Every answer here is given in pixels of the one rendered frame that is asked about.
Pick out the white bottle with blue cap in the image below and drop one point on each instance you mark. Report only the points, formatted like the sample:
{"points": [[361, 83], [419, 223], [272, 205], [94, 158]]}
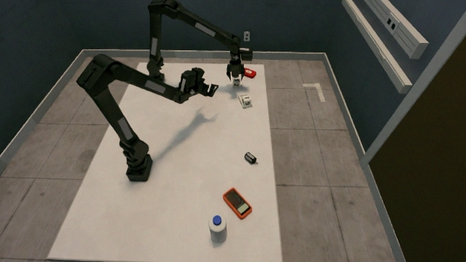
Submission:
{"points": [[217, 227]]}

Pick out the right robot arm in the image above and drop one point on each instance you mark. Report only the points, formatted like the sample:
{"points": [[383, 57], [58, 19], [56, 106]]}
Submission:
{"points": [[103, 70]]}

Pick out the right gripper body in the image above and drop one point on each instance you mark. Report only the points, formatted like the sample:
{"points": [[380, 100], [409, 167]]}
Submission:
{"points": [[205, 91]]}

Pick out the white number cube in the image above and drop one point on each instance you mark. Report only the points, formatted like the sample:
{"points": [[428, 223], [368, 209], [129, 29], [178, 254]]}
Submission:
{"points": [[236, 82], [246, 100]]}

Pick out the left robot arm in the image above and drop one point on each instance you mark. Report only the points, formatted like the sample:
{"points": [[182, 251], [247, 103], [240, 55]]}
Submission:
{"points": [[157, 9]]}

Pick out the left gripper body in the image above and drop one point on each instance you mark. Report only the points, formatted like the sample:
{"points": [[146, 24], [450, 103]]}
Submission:
{"points": [[240, 72]]}

